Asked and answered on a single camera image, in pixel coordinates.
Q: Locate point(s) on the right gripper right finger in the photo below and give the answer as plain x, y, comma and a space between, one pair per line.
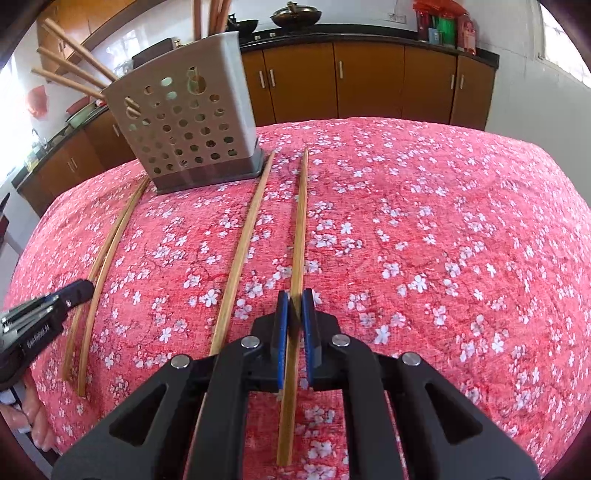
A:
403, 418

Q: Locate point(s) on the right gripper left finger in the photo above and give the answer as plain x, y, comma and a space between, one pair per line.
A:
187, 421

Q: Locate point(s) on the wooden chopstick gripper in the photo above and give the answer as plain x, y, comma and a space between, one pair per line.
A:
289, 398

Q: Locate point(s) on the lower kitchen cabinets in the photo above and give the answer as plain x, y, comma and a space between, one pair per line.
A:
369, 83

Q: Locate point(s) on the kitchen cabinets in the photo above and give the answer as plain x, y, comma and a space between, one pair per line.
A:
369, 83
88, 22

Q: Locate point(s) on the upper kitchen cabinets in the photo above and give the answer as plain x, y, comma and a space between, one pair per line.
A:
88, 22

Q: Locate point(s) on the person's left hand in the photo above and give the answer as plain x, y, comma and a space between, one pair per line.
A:
32, 414

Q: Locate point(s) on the pink floral tablecloth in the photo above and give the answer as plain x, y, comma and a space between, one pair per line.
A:
468, 248

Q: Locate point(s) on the green basin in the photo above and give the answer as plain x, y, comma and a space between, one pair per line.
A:
84, 114

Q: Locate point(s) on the red hanging plastic bag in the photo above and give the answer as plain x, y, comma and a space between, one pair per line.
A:
37, 102

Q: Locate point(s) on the grey perforated utensil holder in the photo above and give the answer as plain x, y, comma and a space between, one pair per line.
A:
187, 116

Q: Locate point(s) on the leaning chopstick in holder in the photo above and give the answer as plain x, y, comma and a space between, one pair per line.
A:
79, 49

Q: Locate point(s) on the dark cutting board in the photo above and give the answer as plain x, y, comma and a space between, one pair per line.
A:
160, 48

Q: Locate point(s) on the steel pot on stove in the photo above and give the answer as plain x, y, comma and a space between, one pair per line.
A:
296, 16

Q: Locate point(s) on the green bottle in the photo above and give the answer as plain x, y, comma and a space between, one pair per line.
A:
447, 28

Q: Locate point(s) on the red bag over bottles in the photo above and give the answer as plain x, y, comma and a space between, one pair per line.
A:
440, 8

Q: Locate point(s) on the window on right wall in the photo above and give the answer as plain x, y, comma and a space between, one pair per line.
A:
561, 51

